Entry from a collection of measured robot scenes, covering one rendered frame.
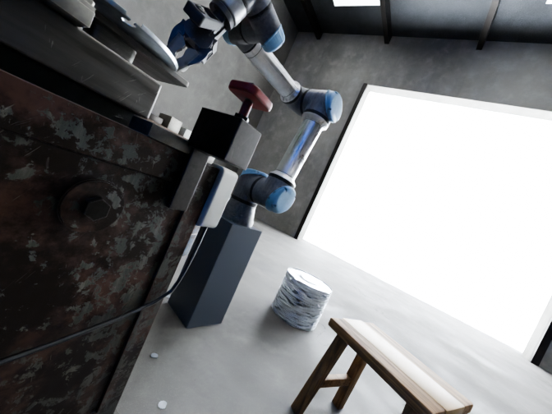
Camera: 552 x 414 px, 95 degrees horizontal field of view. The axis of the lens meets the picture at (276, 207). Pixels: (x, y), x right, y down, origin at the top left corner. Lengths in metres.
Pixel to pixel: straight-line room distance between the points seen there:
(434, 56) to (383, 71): 0.84
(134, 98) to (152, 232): 0.22
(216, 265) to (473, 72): 5.23
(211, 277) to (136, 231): 0.60
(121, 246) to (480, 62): 5.65
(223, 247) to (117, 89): 0.70
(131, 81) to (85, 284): 0.32
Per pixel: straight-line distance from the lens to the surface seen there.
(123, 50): 0.65
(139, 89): 0.47
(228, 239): 1.01
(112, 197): 0.44
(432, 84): 5.55
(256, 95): 0.43
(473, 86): 5.52
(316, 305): 1.51
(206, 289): 1.08
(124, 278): 0.54
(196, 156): 0.48
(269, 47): 0.88
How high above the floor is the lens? 0.62
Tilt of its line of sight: 2 degrees down
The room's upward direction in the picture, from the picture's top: 24 degrees clockwise
